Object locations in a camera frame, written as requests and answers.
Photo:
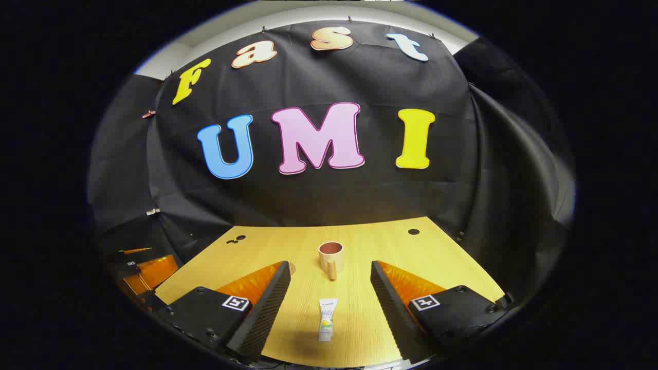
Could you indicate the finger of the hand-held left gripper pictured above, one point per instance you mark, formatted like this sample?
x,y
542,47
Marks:
x,y
136,251
154,272

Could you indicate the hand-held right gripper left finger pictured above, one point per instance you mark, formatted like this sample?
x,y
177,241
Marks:
x,y
267,308

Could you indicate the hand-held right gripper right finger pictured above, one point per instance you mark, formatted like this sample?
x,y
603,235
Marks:
x,y
393,308

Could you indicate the white toothpaste tube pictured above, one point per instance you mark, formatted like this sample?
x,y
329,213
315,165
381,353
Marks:
x,y
327,321

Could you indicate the beige cup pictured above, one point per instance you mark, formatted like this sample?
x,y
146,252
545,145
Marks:
x,y
329,263

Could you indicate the wooden desktop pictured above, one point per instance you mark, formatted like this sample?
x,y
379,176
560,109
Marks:
x,y
360,308

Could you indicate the black backdrop cloth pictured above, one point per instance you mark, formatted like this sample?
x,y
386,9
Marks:
x,y
329,205

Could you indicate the small reddish clip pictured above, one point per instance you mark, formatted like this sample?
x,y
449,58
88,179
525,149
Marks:
x,y
149,114

